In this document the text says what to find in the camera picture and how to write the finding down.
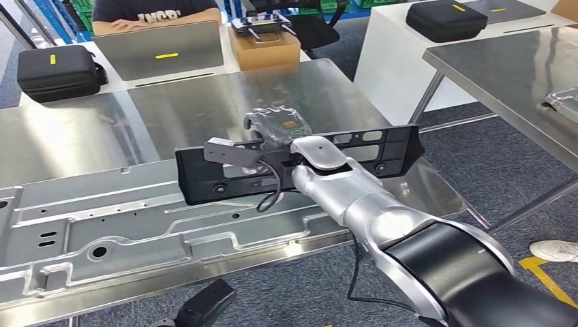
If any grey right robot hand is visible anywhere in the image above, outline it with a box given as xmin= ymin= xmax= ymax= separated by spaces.
xmin=243 ymin=106 xmax=314 ymax=152

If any black plastic frame part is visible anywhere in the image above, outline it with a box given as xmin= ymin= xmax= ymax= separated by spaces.
xmin=174 ymin=125 xmax=425 ymax=206

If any stainless steel workbench table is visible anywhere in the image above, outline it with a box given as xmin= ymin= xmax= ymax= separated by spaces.
xmin=0 ymin=59 xmax=491 ymax=327
xmin=408 ymin=25 xmax=578 ymax=233

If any stamped silver metal part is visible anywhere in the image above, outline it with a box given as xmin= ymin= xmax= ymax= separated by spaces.
xmin=541 ymin=88 xmax=578 ymax=125

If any brown cardboard box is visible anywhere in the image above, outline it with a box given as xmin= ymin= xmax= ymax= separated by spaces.
xmin=227 ymin=25 xmax=302 ymax=72
xmin=551 ymin=0 xmax=578 ymax=22

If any black office chair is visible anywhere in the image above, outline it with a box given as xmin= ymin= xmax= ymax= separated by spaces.
xmin=250 ymin=0 xmax=350 ymax=52

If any black remote controller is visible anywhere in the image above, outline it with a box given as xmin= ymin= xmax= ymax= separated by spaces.
xmin=231 ymin=11 xmax=298 ymax=42

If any silver laptop with yellow sticker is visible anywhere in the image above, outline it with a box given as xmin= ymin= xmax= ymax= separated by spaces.
xmin=93 ymin=20 xmax=226 ymax=82

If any green plastic crate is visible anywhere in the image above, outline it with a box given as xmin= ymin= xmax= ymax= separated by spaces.
xmin=354 ymin=0 xmax=408 ymax=9

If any person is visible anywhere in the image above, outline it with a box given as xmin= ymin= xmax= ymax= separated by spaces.
xmin=529 ymin=240 xmax=578 ymax=264
xmin=92 ymin=0 xmax=222 ymax=36

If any large stamped silver metal panel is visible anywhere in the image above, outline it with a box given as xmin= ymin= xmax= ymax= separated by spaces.
xmin=0 ymin=157 xmax=362 ymax=312

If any black zip case yellow label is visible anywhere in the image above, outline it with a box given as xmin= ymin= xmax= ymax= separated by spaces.
xmin=405 ymin=0 xmax=489 ymax=44
xmin=17 ymin=44 xmax=109 ymax=104

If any blue storage rack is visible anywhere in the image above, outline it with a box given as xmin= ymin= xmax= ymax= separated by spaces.
xmin=31 ymin=0 xmax=95 ymax=45

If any dark flat laptop yellow sticker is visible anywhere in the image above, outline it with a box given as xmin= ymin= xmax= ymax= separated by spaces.
xmin=465 ymin=0 xmax=547 ymax=25

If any yellow floor tape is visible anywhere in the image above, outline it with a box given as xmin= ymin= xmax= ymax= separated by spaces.
xmin=518 ymin=256 xmax=578 ymax=309

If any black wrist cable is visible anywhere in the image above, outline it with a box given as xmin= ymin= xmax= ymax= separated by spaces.
xmin=256 ymin=159 xmax=446 ymax=326

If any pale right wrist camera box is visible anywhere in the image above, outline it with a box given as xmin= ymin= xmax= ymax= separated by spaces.
xmin=203 ymin=137 xmax=272 ymax=169

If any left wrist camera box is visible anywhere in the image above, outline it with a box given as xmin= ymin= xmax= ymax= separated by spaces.
xmin=149 ymin=279 xmax=237 ymax=327

